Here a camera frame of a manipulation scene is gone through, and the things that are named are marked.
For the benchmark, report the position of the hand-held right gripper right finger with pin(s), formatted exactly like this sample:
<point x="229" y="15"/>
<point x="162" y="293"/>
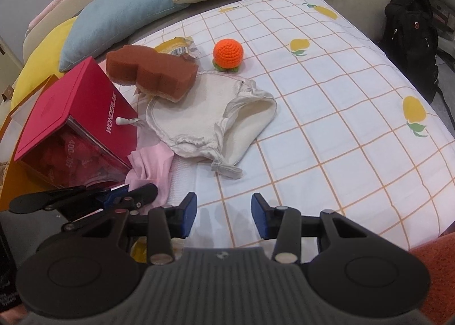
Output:
<point x="259" y="215"/>

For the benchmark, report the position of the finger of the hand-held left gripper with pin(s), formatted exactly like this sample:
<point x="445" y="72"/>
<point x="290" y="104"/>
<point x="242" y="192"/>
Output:
<point x="53" y="199"/>
<point x="142" y="193"/>

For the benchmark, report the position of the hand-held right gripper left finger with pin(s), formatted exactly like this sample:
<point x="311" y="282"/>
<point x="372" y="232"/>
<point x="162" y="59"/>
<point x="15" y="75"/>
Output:
<point x="188" y="215"/>

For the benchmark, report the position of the pink cloth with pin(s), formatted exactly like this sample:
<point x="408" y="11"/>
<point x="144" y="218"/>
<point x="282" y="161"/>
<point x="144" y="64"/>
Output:
<point x="149" y="165"/>

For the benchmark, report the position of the orange cardboard box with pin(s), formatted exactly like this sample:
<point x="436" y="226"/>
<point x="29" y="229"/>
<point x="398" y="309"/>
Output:
<point x="9" y="176"/>

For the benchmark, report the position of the small white plastic clip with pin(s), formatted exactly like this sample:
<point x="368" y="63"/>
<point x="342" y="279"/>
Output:
<point x="128" y="121"/>

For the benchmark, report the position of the white ruffled cloth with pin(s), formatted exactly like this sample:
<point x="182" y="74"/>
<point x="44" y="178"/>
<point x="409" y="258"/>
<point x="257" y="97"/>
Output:
<point x="185" y="108"/>

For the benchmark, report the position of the brown sponge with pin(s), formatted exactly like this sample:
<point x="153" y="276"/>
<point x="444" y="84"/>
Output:
<point x="149" y="69"/>

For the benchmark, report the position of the yellow snack packet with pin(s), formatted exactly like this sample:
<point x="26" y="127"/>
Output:
<point x="170" y="46"/>

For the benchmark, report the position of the orange crochet ball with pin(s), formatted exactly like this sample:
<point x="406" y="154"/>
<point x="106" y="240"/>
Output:
<point x="228" y="52"/>

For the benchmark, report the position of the red storage box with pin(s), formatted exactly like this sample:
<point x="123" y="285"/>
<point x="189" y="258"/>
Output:
<point x="71" y="105"/>

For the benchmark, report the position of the small brown card stand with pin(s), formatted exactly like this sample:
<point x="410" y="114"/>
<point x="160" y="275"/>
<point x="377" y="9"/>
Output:
<point x="6" y="93"/>

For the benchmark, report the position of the yellow pillow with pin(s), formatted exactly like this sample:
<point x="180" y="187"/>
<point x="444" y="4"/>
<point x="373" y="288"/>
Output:
<point x="42" y="58"/>

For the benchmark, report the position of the blue pillow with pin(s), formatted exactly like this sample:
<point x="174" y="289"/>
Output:
<point x="117" y="16"/>

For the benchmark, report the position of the orange fuzzy cloth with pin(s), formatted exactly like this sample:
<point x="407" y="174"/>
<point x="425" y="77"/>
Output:
<point x="437" y="275"/>

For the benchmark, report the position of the pink plush toy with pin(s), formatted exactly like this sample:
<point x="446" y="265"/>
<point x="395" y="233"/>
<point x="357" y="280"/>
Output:
<point x="53" y="3"/>

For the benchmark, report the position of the black backpack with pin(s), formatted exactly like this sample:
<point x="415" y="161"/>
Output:
<point x="408" y="33"/>

